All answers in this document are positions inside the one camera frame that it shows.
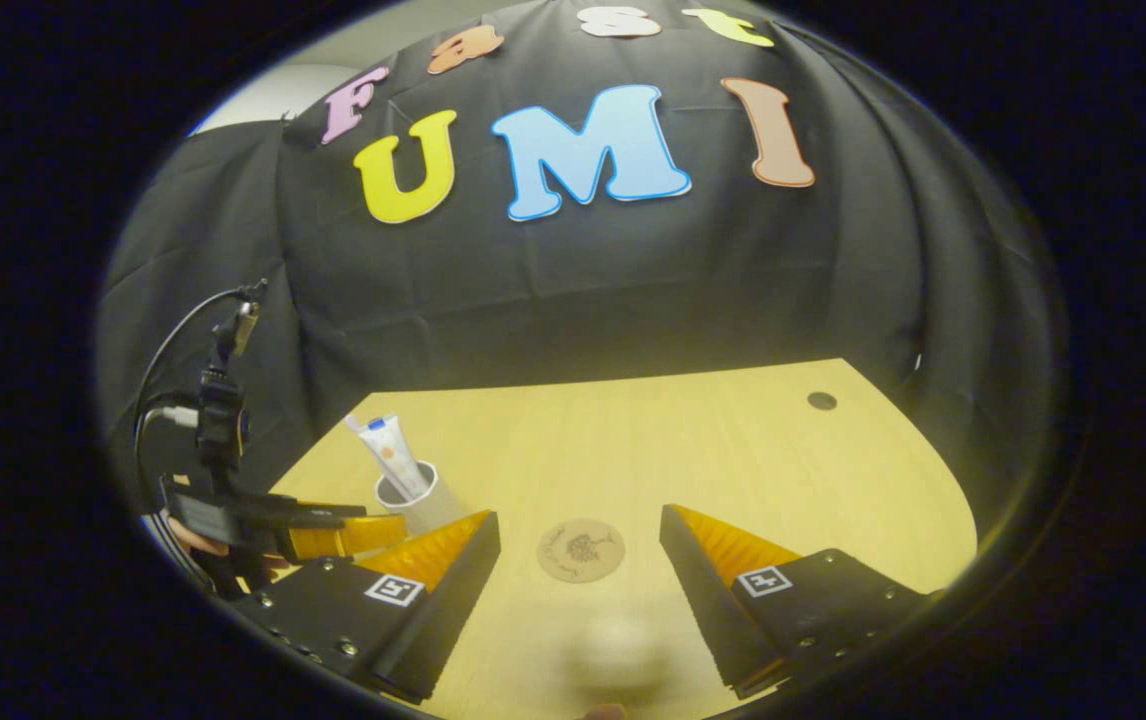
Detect wooden desktop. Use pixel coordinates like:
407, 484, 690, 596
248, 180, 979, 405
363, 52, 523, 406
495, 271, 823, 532
268, 358, 980, 720

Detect white cup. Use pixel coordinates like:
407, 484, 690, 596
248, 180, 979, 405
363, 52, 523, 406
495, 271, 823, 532
374, 459, 466, 538

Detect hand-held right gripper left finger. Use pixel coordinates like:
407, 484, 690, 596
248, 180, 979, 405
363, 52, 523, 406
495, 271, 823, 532
231, 510, 503, 703

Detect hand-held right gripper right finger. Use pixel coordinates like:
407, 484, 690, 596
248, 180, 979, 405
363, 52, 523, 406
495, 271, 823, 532
659, 503, 936, 701

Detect round cork coaster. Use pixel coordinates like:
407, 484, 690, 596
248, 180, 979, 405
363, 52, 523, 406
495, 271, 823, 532
536, 517, 627, 585

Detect black cable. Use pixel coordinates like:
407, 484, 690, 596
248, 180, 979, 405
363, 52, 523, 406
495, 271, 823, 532
131, 280, 269, 481

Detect white toothpaste tube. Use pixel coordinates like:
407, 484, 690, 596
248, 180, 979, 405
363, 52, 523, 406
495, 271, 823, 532
345, 413, 432, 502

